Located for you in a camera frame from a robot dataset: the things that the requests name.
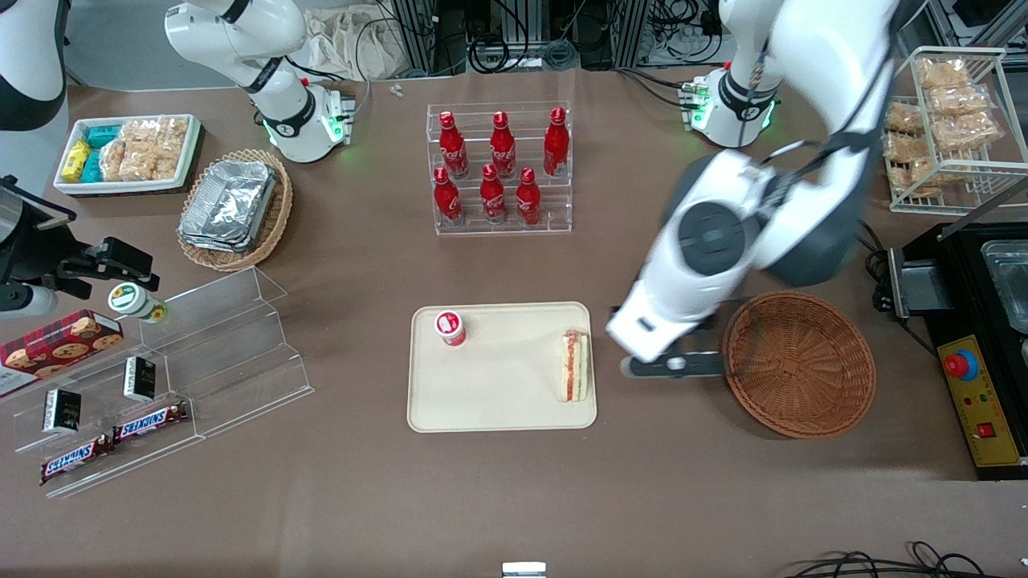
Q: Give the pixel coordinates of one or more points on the white cloth bag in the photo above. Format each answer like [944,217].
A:
[345,40]

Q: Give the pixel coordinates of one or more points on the small black box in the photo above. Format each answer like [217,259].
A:
[139,379]
[61,411]

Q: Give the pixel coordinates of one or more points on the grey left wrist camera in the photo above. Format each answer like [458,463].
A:
[675,365]

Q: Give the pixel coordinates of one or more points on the stack of foil trays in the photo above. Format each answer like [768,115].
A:
[229,205]

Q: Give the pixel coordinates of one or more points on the red plaid cookie box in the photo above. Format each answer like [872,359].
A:
[56,345]

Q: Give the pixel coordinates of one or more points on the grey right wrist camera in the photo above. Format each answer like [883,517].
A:
[24,301]

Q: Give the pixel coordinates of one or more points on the beige plastic tray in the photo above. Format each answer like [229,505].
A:
[506,385]

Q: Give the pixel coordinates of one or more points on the red emergency stop button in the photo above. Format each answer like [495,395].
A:
[960,365]

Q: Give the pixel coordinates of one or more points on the white edge object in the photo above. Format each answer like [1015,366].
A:
[524,570]

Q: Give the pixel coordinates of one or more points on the red cup with white lid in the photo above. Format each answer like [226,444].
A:
[450,327]

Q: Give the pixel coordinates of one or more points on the oval light wicker basket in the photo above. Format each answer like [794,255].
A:
[277,217]

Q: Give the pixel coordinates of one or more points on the red cola bottle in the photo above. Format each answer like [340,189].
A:
[493,199]
[447,201]
[454,148]
[528,201]
[556,144]
[503,148]

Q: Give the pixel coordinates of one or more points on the clear acrylic stepped shelf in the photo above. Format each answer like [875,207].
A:
[96,417]
[241,361]

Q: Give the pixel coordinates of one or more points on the snickers bar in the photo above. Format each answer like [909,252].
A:
[76,459]
[151,422]

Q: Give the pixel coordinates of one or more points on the round brown wicker basket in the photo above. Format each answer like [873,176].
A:
[799,369]

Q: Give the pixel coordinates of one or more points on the aluminium frame post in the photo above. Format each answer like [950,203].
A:
[419,36]
[630,32]

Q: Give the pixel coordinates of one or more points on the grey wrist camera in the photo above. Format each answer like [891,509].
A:
[24,301]
[675,365]

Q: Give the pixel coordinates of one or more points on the yellow snack packet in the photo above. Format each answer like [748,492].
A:
[76,160]

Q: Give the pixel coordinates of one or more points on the teal snack packet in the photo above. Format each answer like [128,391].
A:
[103,135]
[92,167]

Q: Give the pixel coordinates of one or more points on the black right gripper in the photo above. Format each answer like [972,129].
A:
[42,245]

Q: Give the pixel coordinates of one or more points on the yellow control box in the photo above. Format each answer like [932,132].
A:
[984,417]

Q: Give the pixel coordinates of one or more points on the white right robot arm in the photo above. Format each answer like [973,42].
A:
[285,104]

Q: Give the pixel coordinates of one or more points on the triangular sandwich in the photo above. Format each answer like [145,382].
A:
[574,365]

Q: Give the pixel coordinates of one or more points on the clear acrylic bottle rack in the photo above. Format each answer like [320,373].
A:
[554,205]

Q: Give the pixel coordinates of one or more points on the black appliance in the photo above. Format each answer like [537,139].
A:
[960,321]

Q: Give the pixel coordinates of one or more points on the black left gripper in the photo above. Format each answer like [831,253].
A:
[708,322]

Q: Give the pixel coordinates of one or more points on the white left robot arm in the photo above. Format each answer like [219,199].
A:
[707,241]

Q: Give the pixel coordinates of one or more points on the metal pan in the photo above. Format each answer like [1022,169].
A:
[1008,285]

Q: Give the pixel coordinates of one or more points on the white rectangular snack tray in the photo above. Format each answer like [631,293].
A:
[120,186]

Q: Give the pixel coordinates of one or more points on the rice cracker pack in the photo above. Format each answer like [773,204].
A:
[170,146]
[915,177]
[907,147]
[114,160]
[960,99]
[138,148]
[903,117]
[968,131]
[944,72]

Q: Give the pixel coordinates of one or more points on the cup with green white lid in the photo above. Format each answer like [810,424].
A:
[132,301]

